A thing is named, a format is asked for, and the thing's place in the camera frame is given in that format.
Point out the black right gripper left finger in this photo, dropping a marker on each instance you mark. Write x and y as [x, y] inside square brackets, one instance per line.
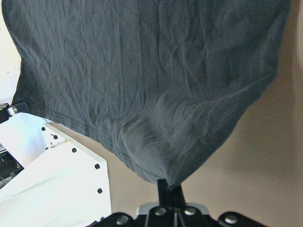
[164, 194]

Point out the black printed t-shirt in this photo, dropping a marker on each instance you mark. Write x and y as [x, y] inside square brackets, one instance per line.
[160, 83]

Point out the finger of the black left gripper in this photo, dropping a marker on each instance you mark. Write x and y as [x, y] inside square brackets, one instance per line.
[17, 108]

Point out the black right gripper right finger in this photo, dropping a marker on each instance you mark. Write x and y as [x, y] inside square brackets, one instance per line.
[177, 197]

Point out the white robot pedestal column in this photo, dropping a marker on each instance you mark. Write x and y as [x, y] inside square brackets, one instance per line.
[62, 184]

